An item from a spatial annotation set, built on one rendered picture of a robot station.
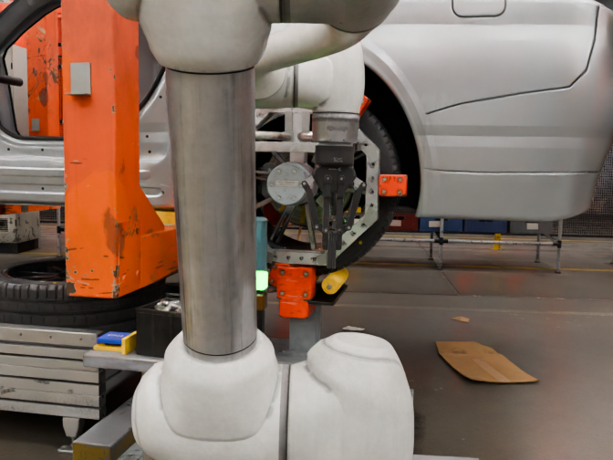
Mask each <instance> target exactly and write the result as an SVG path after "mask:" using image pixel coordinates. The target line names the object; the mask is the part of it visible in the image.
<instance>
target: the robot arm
mask: <svg viewBox="0 0 613 460"><path fill-rule="evenodd" d="M107 1H108V3H109V5H110V6H111V7H112V8H113V9H114V10H115V11H116V12H118V13H119V14H120V15H121V16H123V17H124V18H126V19H128V20H130V21H137V22H140V26H141V29H142V31H143V33H144V35H145V37H146V38H147V40H148V43H149V47H150V50H151V53H152V54H153V56H154V57H155V58H156V59H157V61H158V62H159V64H160V65H162V66H164V67H165V70H166V71H165V86H166V100H167V114H168V128H169V143H170V156H171V184H172V194H173V197H174V212H175V225H176V240H177V254H178V268H179V282H180V297H181V311H182V331H181V332H180V333H179V334H178V335H177V336H176V337H175V338H174V339H173V341H172V342H171V343H170V345H169V346H168V348H167V350H166V351H165V355H164V361H160V362H157V363H156V364H154V365H153V366H152V367H151V368H150V369H149V370H148V371H147V372H146V373H145V374H144V375H143V376H142V378H141V380H140V383H139V385H138V386H137V388H136V390H135V393H134V396H133V400H132V407H131V424H132V431H133V435H134V438H135V440H136V442H137V444H138V445H139V446H140V447H141V448H142V450H143V452H144V453H145V454H146V455H148V456H150V457H151V458H153V459H155V460H412V457H413V444H414V411H413V403H412V398H411V393H410V387H409V384H408V381H407V378H406V375H405V372H404V370H403V367H402V365H401V362H400V359H399V357H398V355H397V353H396V351H395V350H394V349H393V347H392V346H391V345H390V343H388V342H387V341H386V340H384V339H381V338H379V337H376V336H372V335H369V334H363V333H357V332H340V333H336V334H334V335H331V336H330V337H328V338H324V339H322V340H321V341H319V342H318V343H317V344H316V345H314V346H313V347H312V348H311V349H310V350H309V352H308V354H307V360H306V361H301V362H298V363H295V364H291V365H287V364H277V360H276V357H275V351H274V347H273V344H272V342H271V341H270V340H269V338H267V337H266V335H265V334H264V333H263V332H262V331H261V330H260V329H258V328H257V316H256V200H255V109H282V108H294V107H295V108H302V109H308V110H312V113H313V116H312V141H313V142H318V145H316V148H315V168H314V170H313V172H312V175H311V176H310V177H308V178H307V179H305V180H302V181H301V185H302V187H303V188H304V190H305V191H306V198H307V202H308V207H309V211H310V215H311V220H312V225H313V227H314V229H315V230H317V231H320V232H321V233H322V248H323V250H327V269H336V250H341V247H342V234H343V233H344V232H347V231H350V230H351V229H352V225H353V223H354V219H355V216H356V212H357V209H358V203H359V200H360V196H361V194H362V193H363V191H364V190H365V188H366V187H367V183H365V182H362V181H361V180H360V179H359V178H357V177H356V173H355V170H354V151H355V147H354V146H351V143H357V142H358V126H359V110H360V106H361V103H362V100H363V96H364V88H365V69H364V59H363V53H362V47H361V44H360V41H361V40H362V39H364V38H365V37H366V36H367V35H368V34H369V33H370V32H371V31H372V30H373V29H375V28H376V27H378V26H379V25H381V24H382V23H383V22H384V21H385V20H386V18H387V17H388V16H389V14H390V12H391V11H392V10H393V9H394V8H395V7H396V5H397V4H398V2H399V1H400V0H107ZM282 23H283V24H295V25H293V26H290V27H288V28H286V29H283V30H281V31H279V32H277V33H274V34H273V35H271V36H269V35H270V32H271V28H272V24H282ZM314 181H315V182H316V183H317V185H318V187H319V188H320V190H321V191H322V192H323V213H322V225H320V224H319V222H318V217H317V209H316V205H315V200H314V196H313V192H312V190H311V189H312V188H313V186H314V184H313V182H314ZM353 182H354V186H353V187H354V189H355V191H354V193H353V196H352V200H351V204H350V207H349V210H348V216H347V220H346V223H345V224H344V225H343V202H344V192H345V191H346V190H347V189H348V188H349V186H350V185H351V184H352V183H353ZM331 193H336V229H335V230H336V232H330V231H329V209H330V194H331Z"/></svg>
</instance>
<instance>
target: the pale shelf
mask: <svg viewBox="0 0 613 460"><path fill-rule="evenodd" d="M160 361H164V358H156V357H150V356H143V355H138V354H137V348H136V349H135V350H132V351H131V352H129V353H127V354H126V355H122V352H119V351H108V350H92V351H90V352H88V353H86V354H84V355H83V366H84V367H91V368H101V369H112V370H124V371H144V372H147V371H148V370H149V369H150V368H151V367H152V366H153V365H154V364H156V363H157V362H160Z"/></svg>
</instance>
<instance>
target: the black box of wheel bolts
mask: <svg viewBox="0 0 613 460"><path fill-rule="evenodd" d="M135 312H136V341H137V354H138V355H143V356H150V357H156V358H164V355H165V351H166V350H167V348H168V346H169V345H170V343H171V342H172V341H173V339H174V338H175V337H176V336H177V335H178V334H179V333H180V332H181V331H182V311H181V299H180V298H163V299H160V300H157V301H154V302H151V303H149V304H147V305H144V306H141V307H138V308H135Z"/></svg>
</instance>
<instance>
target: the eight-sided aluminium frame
mask: <svg viewBox="0 0 613 460"><path fill-rule="evenodd" d="M286 111H293V113H303V111H310V114H313V113H312V110H308V109H302V108H295V107H294V108H282V109H256V110H255V130H256V131H258V130H259V129H260V128H261V127H262V126H263V125H264V124H265V122H266V121H267V120H268V119H269V118H270V117H271V116H272V115H273V114H286ZM358 144H361V150H362V151H363V152H364V153H365V154H366V155H367V170H366V183H367V187H366V202H365V214H364V215H363V216H362V217H361V218H360V219H359V220H358V221H357V222H356V223H355V224H354V225H353V226H352V229H351V230H350V231H347V232H346V233H345V234H344V235H343V236H342V247H341V250H336V259H337V258H338V256H339V255H340V254H341V253H342V252H343V251H344V250H345V249H346V248H348V247H349V246H350V245H351V244H352V243H353V242H354V241H355V240H356V239H357V238H358V237H359V236H361V235H362V234H363V233H364V232H365V231H366V230H367V229H368V228H369V227H370V226H372V225H373V224H374V223H375V222H376V221H377V220H378V219H379V196H378V189H379V175H380V160H381V158H380V149H379V148H378V147H377V146H376V144H374V143H373V142H372V141H371V140H370V139H369V138H368V137H367V135H366V134H365V133H364V132H363V131H362V130H361V129H360V128H358ZM365 144H367V146H365ZM372 163H375V165H374V166H373V165H372ZM372 176H373V177H374V180H372ZM372 190H373V191H374V193H372V192H371V191H372ZM371 204H373V206H371ZM363 224H365V225H363ZM353 232H354V233H355V234H354V233H353ZM344 242H345V243H344ZM272 261H275V262H278V263H285V264H301V265H320V266H326V265H327V251H312V250H293V249H273V248H271V247H270V246H269V245H267V262H266V263H270V264H271V263H272Z"/></svg>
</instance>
